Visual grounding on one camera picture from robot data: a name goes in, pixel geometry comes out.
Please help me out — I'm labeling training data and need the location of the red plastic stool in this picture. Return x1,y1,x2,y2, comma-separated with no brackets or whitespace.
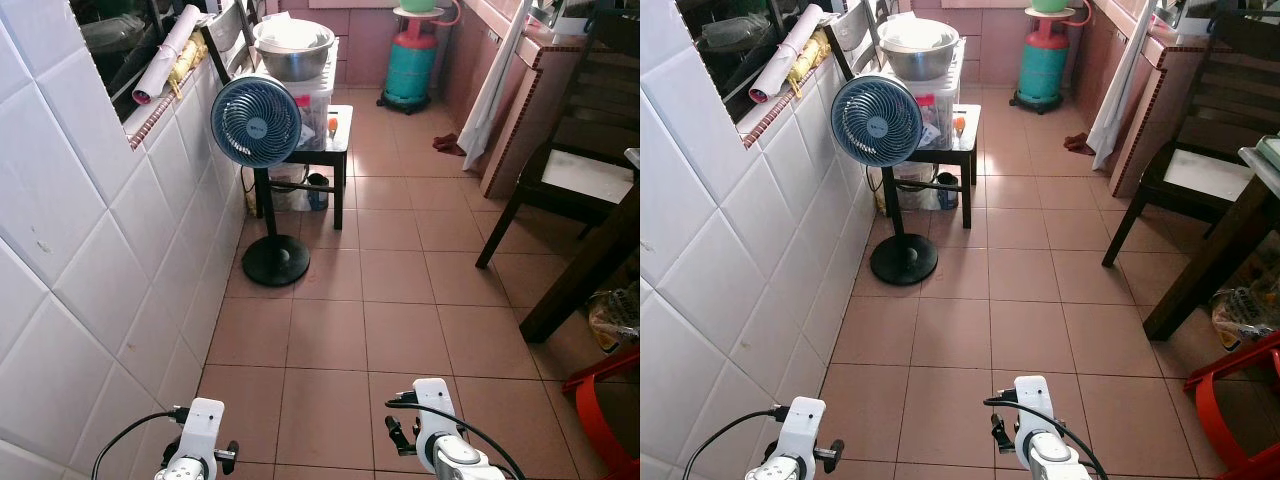
1184,331,1280,480
561,344,641,480

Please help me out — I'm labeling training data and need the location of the clear plastic bag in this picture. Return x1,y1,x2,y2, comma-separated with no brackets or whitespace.
1211,284,1280,352
587,287,641,354

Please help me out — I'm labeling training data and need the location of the dark wooden marble-top table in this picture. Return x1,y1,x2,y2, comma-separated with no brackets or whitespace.
1142,145,1280,342
519,148,641,345

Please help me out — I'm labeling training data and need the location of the small black side table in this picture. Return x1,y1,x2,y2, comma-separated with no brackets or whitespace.
879,102,984,230
254,104,354,232

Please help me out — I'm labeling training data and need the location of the dark wooden chair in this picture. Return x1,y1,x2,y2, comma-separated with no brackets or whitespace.
1101,8,1280,270
475,8,641,270

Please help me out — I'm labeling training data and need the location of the clear plastic storage box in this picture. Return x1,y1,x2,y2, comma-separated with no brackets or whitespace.
284,40,342,152
913,40,967,152

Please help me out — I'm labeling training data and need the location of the blue standing fan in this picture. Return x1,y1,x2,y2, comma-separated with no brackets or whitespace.
210,75,312,289
830,73,940,288

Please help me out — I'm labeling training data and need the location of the brown kitchen counter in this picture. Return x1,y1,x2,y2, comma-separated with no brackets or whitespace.
1085,0,1202,200
440,0,563,200

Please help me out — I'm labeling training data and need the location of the white hanging cloth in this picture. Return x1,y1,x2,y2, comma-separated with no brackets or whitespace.
457,0,533,172
1086,0,1162,172

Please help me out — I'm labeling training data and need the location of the teal gas cylinder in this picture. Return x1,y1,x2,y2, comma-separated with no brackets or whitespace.
1009,10,1077,114
378,18,442,114

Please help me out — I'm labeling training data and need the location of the metal basin with lid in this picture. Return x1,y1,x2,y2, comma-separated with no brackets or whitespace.
876,16,962,84
252,17,338,84

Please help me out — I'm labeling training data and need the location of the yellow plastic bag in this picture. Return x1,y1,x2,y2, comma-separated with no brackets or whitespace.
790,30,834,100
165,33,212,100

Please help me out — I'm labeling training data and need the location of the rolled white paper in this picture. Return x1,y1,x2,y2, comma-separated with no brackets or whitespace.
749,3,827,105
132,4,202,106

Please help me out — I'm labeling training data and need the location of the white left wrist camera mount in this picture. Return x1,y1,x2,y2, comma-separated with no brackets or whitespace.
164,397,227,480
774,396,828,480

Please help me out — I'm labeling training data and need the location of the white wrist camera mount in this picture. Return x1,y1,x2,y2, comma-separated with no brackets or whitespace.
774,396,828,480
1011,374,1060,472
164,397,227,480
412,377,462,473

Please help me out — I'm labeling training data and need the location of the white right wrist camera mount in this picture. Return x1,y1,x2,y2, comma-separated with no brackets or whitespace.
1011,374,1060,472
412,377,462,473

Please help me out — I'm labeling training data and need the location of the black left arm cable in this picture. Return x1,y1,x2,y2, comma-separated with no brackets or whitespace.
91,405,192,480
711,404,792,480

